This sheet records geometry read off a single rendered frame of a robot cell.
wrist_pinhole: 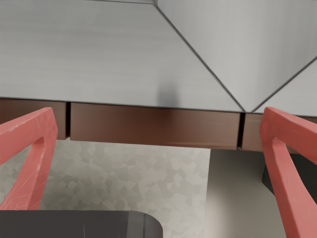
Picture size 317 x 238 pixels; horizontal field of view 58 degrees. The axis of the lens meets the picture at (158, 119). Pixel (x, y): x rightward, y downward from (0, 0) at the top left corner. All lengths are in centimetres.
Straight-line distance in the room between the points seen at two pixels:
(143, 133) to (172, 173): 18
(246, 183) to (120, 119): 100
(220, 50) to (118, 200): 31
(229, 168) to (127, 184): 79
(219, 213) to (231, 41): 106
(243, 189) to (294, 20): 103
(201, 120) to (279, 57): 9
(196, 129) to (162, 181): 19
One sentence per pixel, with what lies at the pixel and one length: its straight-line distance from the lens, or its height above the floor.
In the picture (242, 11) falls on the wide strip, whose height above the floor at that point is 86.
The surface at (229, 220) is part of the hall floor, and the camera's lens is 131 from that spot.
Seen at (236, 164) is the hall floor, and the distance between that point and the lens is 122.
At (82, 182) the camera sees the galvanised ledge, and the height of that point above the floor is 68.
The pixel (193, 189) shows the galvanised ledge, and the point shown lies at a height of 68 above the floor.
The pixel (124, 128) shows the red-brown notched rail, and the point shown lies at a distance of 30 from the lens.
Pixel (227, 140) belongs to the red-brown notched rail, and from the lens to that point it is 31.
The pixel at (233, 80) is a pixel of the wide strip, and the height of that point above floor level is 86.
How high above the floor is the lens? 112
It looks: 81 degrees down
